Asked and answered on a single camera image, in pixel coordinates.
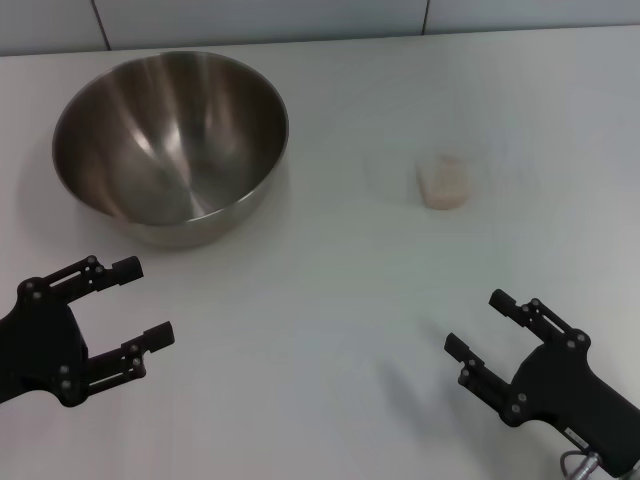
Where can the white rice grains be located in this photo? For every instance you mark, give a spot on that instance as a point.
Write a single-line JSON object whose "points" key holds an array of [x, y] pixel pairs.
{"points": [[444, 182]]}

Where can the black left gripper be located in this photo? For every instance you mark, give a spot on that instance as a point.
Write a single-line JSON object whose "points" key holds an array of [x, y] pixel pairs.
{"points": [[42, 345]]}

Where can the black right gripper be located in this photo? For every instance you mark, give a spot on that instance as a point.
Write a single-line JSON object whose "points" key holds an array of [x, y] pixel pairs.
{"points": [[565, 385]]}

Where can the transparent plastic measuring cup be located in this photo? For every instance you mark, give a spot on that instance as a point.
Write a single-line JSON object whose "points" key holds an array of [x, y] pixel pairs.
{"points": [[500, 150]]}

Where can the stainless steel mixing bowl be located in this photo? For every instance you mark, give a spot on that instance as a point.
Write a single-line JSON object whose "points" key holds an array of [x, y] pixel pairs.
{"points": [[165, 145]]}

